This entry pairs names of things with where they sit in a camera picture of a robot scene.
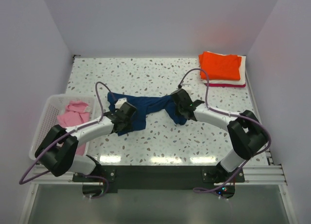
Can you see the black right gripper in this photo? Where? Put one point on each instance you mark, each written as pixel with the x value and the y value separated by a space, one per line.
pixel 176 107

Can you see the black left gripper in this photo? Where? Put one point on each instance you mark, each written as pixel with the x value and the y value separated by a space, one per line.
pixel 127 126

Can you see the navy blue printed t-shirt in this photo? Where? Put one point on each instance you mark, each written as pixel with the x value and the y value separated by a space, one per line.
pixel 146 106

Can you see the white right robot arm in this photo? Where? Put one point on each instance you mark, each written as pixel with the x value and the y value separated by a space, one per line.
pixel 247 135

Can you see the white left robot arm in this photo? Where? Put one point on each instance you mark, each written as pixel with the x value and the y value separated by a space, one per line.
pixel 57 151

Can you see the folded magenta t-shirt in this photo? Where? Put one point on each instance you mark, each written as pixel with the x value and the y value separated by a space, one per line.
pixel 226 85

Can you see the pink t-shirt in basket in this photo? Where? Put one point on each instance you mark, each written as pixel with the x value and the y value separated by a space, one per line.
pixel 76 113

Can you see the folded orange t-shirt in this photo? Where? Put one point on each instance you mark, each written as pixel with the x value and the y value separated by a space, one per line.
pixel 220 67

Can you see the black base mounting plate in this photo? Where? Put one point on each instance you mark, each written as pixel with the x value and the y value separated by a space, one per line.
pixel 116 178

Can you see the folded white t-shirt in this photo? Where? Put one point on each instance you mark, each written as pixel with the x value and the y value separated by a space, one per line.
pixel 242 74

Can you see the white plastic laundry basket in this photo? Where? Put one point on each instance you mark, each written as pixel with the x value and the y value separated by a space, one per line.
pixel 55 105

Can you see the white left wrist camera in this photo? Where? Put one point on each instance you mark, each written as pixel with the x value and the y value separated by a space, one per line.
pixel 120 102

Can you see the aluminium frame rail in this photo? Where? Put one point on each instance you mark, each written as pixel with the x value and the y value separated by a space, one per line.
pixel 255 175

